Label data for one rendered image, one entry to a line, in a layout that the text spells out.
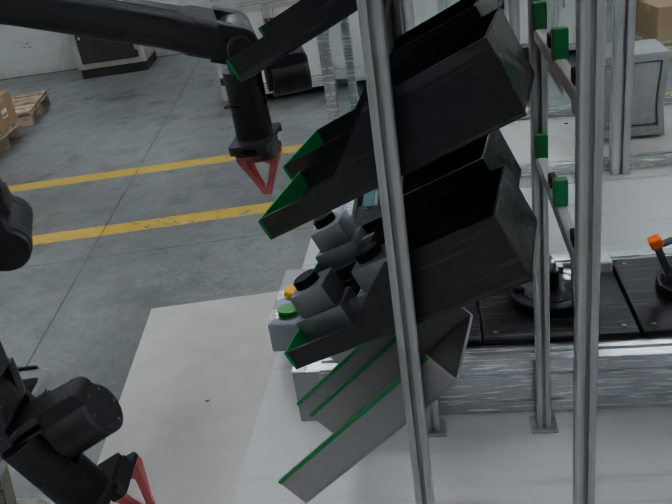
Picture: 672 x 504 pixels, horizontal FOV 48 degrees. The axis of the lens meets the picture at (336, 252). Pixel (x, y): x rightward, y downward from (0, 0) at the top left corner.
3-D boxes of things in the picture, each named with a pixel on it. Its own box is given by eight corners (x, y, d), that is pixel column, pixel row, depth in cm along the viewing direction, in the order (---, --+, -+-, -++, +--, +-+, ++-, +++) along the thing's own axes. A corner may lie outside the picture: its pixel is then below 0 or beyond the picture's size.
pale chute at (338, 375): (320, 423, 106) (295, 404, 105) (345, 367, 117) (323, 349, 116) (453, 306, 91) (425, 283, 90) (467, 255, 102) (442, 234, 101)
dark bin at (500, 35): (270, 240, 76) (228, 179, 74) (309, 189, 87) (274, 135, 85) (527, 115, 63) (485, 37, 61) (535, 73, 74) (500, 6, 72)
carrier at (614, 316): (484, 350, 122) (480, 283, 117) (475, 277, 143) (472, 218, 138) (640, 342, 119) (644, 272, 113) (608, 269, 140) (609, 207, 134)
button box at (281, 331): (272, 352, 139) (266, 324, 136) (290, 294, 158) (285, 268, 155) (309, 350, 138) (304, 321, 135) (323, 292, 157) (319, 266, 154)
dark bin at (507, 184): (295, 370, 83) (258, 317, 81) (328, 307, 94) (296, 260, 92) (531, 281, 70) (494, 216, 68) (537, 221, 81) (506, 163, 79)
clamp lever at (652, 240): (664, 279, 125) (648, 243, 123) (661, 273, 127) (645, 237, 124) (686, 271, 124) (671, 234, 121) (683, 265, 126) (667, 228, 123)
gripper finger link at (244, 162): (293, 179, 125) (282, 125, 121) (285, 197, 119) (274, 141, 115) (253, 184, 126) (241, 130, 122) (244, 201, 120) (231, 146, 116)
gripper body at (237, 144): (283, 132, 122) (274, 87, 118) (271, 155, 113) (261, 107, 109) (244, 137, 123) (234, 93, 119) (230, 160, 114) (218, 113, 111)
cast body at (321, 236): (326, 276, 101) (297, 233, 99) (335, 260, 104) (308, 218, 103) (378, 252, 97) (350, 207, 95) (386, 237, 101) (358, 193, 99)
